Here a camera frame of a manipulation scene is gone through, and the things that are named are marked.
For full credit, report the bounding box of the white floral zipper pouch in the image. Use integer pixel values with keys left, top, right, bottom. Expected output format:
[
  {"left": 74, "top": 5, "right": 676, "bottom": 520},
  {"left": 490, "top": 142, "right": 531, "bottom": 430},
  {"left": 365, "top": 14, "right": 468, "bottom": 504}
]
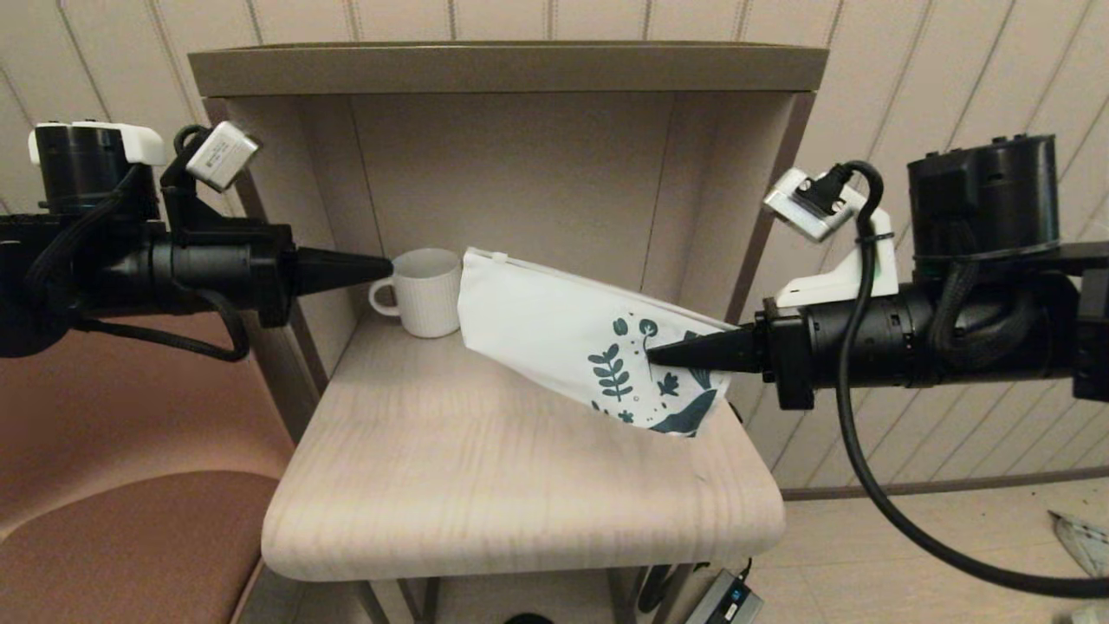
[{"left": 457, "top": 247, "right": 739, "bottom": 438}]

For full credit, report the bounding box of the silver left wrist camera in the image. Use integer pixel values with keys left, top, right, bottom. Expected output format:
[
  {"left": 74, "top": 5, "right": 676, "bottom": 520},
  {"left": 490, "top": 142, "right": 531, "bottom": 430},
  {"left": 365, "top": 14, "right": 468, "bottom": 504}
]
[{"left": 185, "top": 121, "right": 261, "bottom": 193}]

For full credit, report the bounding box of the black right camera cable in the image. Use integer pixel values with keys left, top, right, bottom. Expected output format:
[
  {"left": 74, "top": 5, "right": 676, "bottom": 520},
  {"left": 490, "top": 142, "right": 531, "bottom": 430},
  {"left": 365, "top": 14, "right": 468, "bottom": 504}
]
[{"left": 804, "top": 160, "right": 1109, "bottom": 601}]

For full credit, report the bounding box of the pink upholstered chair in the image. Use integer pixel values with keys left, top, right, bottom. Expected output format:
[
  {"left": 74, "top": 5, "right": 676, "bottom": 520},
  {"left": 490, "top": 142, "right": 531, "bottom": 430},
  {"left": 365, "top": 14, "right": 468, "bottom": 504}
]
[{"left": 0, "top": 312, "right": 300, "bottom": 624}]

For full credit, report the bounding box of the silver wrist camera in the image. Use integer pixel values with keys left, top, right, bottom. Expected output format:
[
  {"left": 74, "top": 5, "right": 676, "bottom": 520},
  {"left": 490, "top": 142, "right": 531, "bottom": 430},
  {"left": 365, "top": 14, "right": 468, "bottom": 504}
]
[
  {"left": 185, "top": 121, "right": 261, "bottom": 193},
  {"left": 762, "top": 169, "right": 860, "bottom": 244}
]

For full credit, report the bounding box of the dark metal table leg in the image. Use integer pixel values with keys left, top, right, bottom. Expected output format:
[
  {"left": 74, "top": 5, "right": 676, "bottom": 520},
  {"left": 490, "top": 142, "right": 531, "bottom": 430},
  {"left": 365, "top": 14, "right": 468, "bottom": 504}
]
[
  {"left": 606, "top": 563, "right": 694, "bottom": 624},
  {"left": 355, "top": 576, "right": 443, "bottom": 624}
]

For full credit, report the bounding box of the grey power adapter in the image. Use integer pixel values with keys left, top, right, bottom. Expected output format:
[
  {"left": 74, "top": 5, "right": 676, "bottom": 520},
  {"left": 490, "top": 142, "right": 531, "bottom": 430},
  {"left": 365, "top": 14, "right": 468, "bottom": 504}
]
[{"left": 684, "top": 570, "right": 765, "bottom": 624}]

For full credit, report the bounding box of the white ribbed ceramic mug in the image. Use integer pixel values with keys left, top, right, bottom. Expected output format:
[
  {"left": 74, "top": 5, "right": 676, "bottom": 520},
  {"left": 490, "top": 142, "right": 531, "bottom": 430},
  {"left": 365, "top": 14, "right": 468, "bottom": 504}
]
[{"left": 368, "top": 249, "right": 465, "bottom": 340}]

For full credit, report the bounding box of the beige wooden shelf hutch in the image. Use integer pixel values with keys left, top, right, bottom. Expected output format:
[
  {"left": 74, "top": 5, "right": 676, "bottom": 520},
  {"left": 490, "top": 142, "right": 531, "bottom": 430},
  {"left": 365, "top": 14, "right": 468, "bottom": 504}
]
[{"left": 188, "top": 42, "right": 830, "bottom": 382}]

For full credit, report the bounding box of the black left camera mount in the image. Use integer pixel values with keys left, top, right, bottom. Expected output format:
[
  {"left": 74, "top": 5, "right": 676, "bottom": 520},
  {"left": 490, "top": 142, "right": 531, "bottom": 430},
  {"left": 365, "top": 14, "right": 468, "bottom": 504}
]
[{"left": 160, "top": 130, "right": 211, "bottom": 233}]

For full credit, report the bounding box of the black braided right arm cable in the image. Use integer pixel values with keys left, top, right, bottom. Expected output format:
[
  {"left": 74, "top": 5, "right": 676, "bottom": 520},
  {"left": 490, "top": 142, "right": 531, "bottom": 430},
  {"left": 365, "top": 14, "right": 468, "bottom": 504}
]
[{"left": 930, "top": 217, "right": 1041, "bottom": 375}]

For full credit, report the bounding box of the brown baseboard strip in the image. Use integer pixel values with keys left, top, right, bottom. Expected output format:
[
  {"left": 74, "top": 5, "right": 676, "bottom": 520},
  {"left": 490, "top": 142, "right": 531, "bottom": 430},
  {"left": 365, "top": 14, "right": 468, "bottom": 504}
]
[{"left": 780, "top": 466, "right": 1109, "bottom": 504}]

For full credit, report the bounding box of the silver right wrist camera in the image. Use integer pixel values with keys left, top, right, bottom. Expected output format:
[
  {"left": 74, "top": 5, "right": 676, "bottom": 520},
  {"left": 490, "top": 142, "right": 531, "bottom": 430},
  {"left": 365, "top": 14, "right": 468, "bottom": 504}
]
[{"left": 762, "top": 169, "right": 860, "bottom": 244}]

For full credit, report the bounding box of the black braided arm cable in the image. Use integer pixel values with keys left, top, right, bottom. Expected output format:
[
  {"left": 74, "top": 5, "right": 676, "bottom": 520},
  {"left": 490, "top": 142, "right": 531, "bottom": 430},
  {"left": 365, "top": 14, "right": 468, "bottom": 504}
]
[
  {"left": 26, "top": 165, "right": 252, "bottom": 363},
  {"left": 930, "top": 217, "right": 1041, "bottom": 375}
]

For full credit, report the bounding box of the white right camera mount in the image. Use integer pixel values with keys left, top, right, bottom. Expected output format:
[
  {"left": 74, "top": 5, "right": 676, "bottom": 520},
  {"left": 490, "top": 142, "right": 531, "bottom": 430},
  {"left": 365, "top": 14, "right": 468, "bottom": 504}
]
[{"left": 775, "top": 204, "right": 900, "bottom": 309}]

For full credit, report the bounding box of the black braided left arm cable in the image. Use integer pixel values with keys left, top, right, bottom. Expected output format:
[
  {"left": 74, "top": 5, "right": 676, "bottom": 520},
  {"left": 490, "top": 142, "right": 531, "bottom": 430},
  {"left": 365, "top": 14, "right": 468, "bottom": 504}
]
[{"left": 26, "top": 165, "right": 252, "bottom": 363}]

